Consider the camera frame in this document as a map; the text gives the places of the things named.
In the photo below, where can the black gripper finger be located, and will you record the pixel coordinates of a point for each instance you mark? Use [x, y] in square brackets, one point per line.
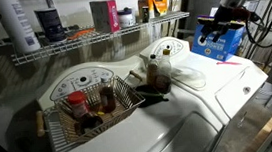
[220, 31]
[207, 29]

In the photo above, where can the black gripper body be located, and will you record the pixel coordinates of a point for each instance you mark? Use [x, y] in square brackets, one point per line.
[232, 13]

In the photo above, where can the white washing machine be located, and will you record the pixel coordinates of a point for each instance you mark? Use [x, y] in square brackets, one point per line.
[154, 131]

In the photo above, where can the blue Tide detergent box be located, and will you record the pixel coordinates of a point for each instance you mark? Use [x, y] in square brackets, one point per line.
[220, 46]

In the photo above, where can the pink plastic stick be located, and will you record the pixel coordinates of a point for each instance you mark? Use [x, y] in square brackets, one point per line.
[228, 63]

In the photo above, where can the white sink basin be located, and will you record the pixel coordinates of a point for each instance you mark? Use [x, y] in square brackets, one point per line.
[230, 78]

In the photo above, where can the orange and yellow box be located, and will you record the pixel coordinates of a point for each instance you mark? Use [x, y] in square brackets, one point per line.
[159, 5]

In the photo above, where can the brown bottle black cap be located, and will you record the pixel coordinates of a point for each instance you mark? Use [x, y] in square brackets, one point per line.
[151, 71]

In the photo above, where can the white bucket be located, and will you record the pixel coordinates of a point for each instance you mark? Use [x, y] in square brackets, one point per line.
[266, 92]

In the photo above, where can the white jar dark lid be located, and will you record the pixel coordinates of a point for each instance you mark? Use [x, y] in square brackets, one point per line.
[126, 20]

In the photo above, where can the dark crumpled cloth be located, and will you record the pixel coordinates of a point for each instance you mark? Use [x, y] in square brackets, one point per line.
[148, 96]

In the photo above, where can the pink and grey box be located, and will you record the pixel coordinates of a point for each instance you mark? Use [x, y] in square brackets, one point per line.
[103, 17]

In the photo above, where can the wooden plank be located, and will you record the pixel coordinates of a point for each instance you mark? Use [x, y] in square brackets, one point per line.
[265, 132]

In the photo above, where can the dark sauce bottle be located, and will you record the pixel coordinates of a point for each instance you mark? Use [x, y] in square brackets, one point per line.
[107, 99]

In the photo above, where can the small orange tool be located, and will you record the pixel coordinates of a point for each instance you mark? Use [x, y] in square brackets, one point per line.
[81, 33]

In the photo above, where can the red-lid spice jar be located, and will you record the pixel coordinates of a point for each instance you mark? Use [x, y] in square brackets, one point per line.
[77, 98]

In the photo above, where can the dark jar lying down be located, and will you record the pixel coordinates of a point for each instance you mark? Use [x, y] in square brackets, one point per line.
[90, 122]

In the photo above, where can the dark cylindrical canister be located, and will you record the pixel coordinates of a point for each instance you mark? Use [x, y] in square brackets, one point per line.
[50, 25]

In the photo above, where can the tall white spray bottle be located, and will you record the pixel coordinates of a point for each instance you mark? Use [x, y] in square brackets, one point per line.
[13, 24]

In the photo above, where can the metal shelf rail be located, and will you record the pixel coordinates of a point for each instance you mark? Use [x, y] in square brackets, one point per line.
[49, 0]

